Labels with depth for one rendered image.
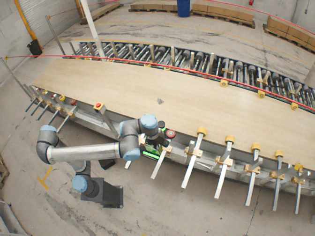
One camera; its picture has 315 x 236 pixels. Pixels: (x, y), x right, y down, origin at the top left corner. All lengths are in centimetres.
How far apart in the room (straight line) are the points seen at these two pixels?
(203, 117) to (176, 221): 131
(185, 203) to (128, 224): 78
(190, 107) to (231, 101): 45
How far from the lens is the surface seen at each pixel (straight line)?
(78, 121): 204
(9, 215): 349
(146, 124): 85
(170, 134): 134
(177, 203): 208
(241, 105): 167
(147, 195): 212
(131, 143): 82
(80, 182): 146
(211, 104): 157
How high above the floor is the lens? 208
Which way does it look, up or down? 55 degrees down
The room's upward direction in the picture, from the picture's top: 10 degrees counter-clockwise
